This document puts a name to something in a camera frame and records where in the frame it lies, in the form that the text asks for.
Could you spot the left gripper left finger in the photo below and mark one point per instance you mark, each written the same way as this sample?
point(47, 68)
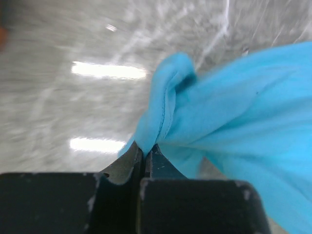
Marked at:
point(72, 203)

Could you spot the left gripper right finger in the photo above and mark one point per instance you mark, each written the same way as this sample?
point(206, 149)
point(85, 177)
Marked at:
point(170, 203)

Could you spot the teal t-shirt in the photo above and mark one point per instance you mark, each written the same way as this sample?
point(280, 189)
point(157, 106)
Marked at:
point(252, 118)

